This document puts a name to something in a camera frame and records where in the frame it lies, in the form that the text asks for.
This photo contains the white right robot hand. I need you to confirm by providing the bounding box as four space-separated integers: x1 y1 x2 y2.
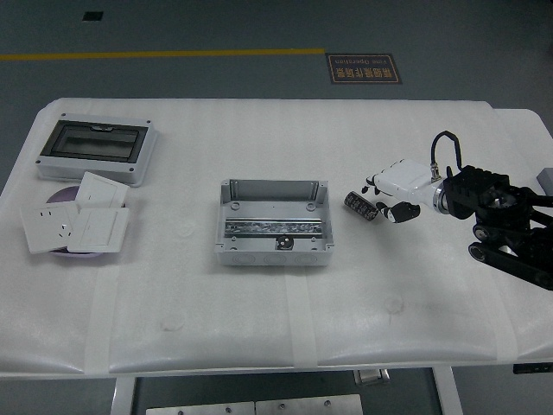
359 158 442 225

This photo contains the open grey junction box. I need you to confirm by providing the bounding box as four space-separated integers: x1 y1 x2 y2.
214 177 336 267

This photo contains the brown floor sign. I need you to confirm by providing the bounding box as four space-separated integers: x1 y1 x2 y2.
326 54 403 86

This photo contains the grey block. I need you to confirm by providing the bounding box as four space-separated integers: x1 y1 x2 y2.
535 167 553 200

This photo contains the white foam table mat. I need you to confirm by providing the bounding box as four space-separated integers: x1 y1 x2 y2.
0 97 535 375

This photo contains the purple round plate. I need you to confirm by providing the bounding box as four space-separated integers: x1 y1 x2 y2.
45 186 129 260

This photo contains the silver metal mounting rail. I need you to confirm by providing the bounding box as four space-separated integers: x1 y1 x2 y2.
223 217 325 238

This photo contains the silver metal bracket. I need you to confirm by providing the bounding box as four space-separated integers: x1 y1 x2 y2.
353 367 391 386

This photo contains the grey metal base plate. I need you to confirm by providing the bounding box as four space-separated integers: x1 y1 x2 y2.
255 395 364 415
145 400 256 415

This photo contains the white wall switch panel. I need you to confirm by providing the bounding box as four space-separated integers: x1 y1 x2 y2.
76 171 130 208
67 207 130 253

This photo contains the grey enclosure with clear lid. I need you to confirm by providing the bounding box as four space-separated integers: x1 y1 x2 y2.
34 112 162 188

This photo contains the white table frame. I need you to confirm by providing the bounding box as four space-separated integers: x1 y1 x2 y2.
110 367 466 415

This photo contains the white wall socket panel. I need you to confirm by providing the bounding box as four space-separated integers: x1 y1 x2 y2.
20 201 81 255

